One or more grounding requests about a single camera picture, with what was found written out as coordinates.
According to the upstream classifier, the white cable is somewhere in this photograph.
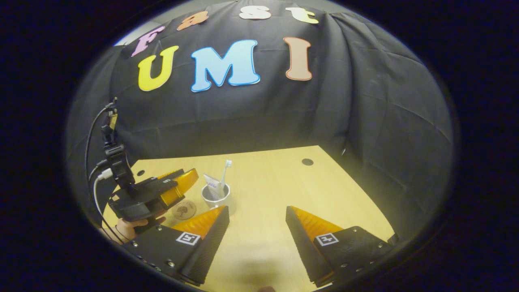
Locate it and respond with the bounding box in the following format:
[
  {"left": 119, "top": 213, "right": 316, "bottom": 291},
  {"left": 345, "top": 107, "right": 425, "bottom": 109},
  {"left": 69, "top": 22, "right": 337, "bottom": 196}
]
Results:
[{"left": 93, "top": 168, "right": 122, "bottom": 240}]

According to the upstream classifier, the pale green toothbrush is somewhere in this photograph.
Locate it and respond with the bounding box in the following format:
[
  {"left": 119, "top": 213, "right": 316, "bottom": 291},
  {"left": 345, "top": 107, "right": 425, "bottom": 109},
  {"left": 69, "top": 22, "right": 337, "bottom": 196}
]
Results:
[{"left": 220, "top": 159, "right": 233, "bottom": 195}]

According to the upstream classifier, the black backdrop cloth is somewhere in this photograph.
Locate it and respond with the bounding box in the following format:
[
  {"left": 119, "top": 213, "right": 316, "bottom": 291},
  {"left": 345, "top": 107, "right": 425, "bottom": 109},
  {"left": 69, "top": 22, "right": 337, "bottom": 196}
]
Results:
[{"left": 67, "top": 0, "right": 455, "bottom": 244}]

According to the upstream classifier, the black cable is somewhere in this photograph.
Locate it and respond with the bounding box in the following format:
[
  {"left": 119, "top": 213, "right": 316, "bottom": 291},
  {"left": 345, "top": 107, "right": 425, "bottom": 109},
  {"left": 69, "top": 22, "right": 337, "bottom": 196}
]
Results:
[{"left": 84, "top": 103, "right": 118, "bottom": 181}]

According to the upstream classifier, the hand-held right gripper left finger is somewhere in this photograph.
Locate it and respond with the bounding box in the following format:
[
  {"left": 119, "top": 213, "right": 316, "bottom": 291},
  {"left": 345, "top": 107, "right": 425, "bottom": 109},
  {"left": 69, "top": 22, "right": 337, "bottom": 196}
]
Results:
[{"left": 122, "top": 206, "right": 230, "bottom": 286}]

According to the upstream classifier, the light wooden desktop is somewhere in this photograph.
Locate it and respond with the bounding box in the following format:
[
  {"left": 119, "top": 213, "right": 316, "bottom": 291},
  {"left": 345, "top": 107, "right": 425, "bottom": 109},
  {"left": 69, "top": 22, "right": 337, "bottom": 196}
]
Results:
[{"left": 101, "top": 145, "right": 396, "bottom": 292}]

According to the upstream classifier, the round cork coaster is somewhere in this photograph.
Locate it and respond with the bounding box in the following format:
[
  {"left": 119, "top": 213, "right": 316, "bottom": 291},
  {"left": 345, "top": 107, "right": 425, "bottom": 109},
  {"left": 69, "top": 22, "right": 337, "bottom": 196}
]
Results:
[{"left": 172, "top": 199, "right": 197, "bottom": 221}]

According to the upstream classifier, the white cup with wooden handle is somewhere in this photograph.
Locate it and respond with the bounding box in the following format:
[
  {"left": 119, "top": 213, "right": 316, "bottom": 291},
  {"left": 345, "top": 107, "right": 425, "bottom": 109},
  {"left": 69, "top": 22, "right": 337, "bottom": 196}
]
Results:
[{"left": 202, "top": 183, "right": 231, "bottom": 209}]

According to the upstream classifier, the white toothpaste tube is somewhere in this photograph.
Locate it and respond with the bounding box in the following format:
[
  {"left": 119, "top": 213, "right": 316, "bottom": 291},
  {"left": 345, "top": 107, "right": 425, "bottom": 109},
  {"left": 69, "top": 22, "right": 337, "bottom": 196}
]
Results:
[{"left": 204, "top": 174, "right": 223, "bottom": 199}]

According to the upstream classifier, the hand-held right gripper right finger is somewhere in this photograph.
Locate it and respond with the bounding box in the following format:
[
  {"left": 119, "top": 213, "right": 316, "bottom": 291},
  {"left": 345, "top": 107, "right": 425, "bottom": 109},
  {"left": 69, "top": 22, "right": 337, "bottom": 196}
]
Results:
[{"left": 285, "top": 206, "right": 396, "bottom": 288}]

